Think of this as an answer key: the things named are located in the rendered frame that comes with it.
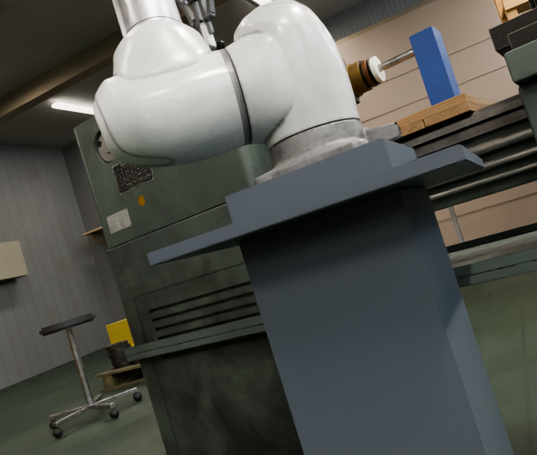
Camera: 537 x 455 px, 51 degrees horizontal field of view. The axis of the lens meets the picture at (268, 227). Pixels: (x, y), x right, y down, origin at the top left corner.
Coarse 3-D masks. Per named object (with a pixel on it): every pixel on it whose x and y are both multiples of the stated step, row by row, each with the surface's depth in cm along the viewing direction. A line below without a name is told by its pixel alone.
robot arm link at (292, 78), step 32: (288, 0) 87; (256, 32) 85; (288, 32) 83; (320, 32) 85; (256, 64) 82; (288, 64) 83; (320, 64) 83; (256, 96) 82; (288, 96) 83; (320, 96) 83; (352, 96) 87; (256, 128) 85; (288, 128) 84
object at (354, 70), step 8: (352, 64) 148; (360, 64) 147; (368, 64) 145; (352, 72) 147; (360, 72) 146; (368, 72) 145; (352, 80) 147; (360, 80) 146; (368, 80) 146; (376, 80) 146; (352, 88) 148; (360, 88) 148; (368, 88) 148; (360, 96) 151
